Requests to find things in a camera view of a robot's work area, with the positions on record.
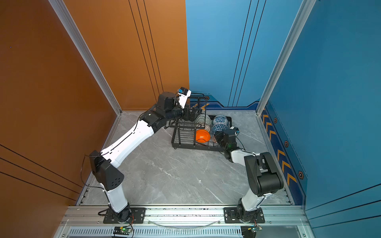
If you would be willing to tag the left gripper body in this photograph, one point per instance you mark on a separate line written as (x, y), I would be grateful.
(177, 113)

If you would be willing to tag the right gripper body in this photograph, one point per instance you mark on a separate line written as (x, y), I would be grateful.
(220, 139)

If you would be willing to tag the blue triangle pattern bowl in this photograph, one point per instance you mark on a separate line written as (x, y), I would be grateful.
(218, 128)

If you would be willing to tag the orange bowl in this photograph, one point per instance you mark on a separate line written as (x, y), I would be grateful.
(202, 136)

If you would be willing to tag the green patterned bowl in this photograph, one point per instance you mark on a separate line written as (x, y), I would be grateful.
(203, 118)

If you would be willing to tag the blue floral bowl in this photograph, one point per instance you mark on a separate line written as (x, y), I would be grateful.
(220, 120)

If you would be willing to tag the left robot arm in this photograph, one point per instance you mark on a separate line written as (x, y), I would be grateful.
(105, 164)

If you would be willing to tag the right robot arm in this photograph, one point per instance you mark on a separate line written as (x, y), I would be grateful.
(264, 177)

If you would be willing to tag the right green circuit board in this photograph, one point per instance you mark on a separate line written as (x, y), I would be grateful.
(250, 231)

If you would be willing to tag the green circuit board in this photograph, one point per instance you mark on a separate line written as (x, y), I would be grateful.
(123, 231)
(250, 231)

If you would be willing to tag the left green circuit board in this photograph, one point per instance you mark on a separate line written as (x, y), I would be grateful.
(123, 231)

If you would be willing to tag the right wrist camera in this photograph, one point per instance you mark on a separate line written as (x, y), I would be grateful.
(235, 130)

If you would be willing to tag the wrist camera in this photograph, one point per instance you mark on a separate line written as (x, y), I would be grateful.
(235, 130)
(183, 95)

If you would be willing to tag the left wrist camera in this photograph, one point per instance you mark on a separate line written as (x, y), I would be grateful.
(183, 95)

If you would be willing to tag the black wire dish rack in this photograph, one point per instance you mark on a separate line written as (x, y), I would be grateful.
(185, 131)

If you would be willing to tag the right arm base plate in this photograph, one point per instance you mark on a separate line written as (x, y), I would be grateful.
(230, 214)

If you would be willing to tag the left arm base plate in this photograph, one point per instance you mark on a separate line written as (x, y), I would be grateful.
(137, 214)

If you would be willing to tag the aluminium front rail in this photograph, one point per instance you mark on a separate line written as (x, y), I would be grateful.
(187, 215)

